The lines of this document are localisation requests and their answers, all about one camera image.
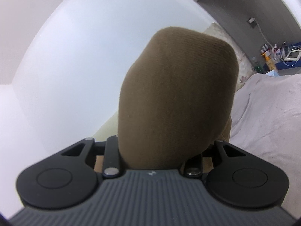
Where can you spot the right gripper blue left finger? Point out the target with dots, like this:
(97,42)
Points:
(69,177)

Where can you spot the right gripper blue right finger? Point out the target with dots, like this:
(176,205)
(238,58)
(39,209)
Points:
(238,178)

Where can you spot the brown hoodie sweatshirt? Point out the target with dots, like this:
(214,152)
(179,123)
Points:
(175,100)

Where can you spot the white bed sheet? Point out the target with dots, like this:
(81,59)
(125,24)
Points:
(266,123)

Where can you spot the bottles on blue shelf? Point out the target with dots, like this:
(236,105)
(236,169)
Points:
(274,57)

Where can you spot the grey wall charger plug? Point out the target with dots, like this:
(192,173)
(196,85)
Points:
(252,22)

